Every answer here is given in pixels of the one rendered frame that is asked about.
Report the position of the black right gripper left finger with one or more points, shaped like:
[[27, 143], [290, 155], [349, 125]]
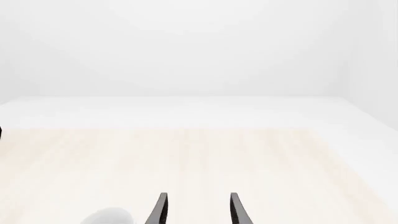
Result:
[[159, 211]]

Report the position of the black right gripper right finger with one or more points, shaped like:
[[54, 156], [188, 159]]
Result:
[[238, 211]]

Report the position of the white mug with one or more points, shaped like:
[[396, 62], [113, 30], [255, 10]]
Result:
[[109, 217]]

